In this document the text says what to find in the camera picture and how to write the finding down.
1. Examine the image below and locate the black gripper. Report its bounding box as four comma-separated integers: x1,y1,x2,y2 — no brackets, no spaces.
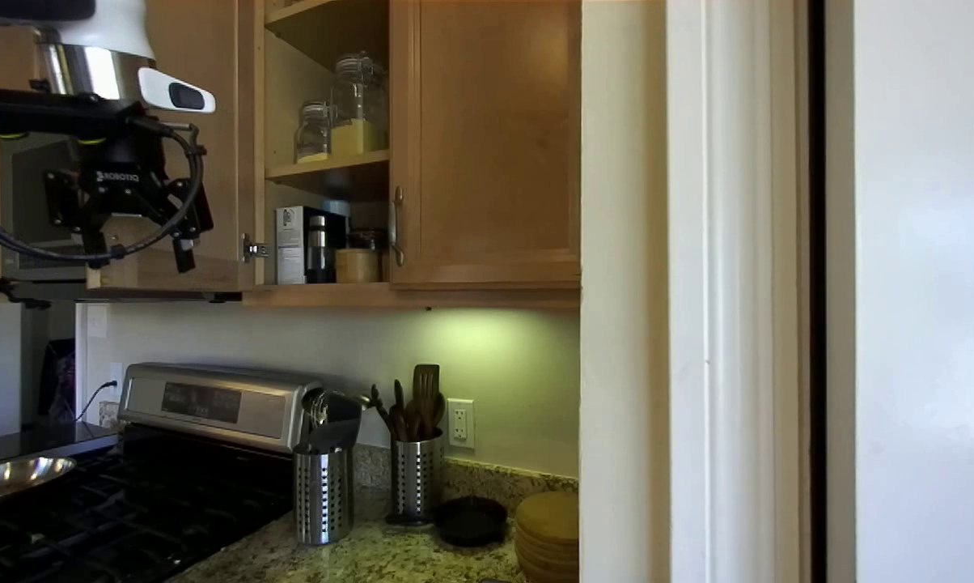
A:
42,131,214,271

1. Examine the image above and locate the wooden cupboard door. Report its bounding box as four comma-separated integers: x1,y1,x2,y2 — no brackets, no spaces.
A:
390,0,578,289
0,0,254,293

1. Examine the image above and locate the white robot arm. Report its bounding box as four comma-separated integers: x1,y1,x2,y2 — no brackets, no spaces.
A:
0,0,218,271

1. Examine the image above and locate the small tan container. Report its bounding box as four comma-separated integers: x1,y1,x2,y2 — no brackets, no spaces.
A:
338,249,380,283

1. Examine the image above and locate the small glass jar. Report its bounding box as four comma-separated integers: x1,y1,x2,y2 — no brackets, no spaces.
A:
294,104,331,161

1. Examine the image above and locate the stainless steel stove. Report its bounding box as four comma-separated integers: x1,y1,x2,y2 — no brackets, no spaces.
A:
0,358,363,583

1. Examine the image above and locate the glass jar with yellow contents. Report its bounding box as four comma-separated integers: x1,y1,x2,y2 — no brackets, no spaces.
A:
331,50,390,156

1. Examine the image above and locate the under-cabinet light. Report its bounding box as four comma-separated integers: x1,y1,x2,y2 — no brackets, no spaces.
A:
396,300,578,315

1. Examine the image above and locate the metal bowl on stove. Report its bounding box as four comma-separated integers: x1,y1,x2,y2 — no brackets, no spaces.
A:
0,454,75,501

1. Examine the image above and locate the perforated metal utensil holder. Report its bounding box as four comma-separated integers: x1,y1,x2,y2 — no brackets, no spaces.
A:
393,433,444,520

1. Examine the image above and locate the small black pan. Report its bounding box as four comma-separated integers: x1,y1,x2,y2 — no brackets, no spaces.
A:
434,494,508,548

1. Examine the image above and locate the white wall outlet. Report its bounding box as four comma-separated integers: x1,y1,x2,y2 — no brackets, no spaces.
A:
447,397,477,450

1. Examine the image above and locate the white door frame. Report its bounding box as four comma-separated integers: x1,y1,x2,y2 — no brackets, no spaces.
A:
666,0,810,583

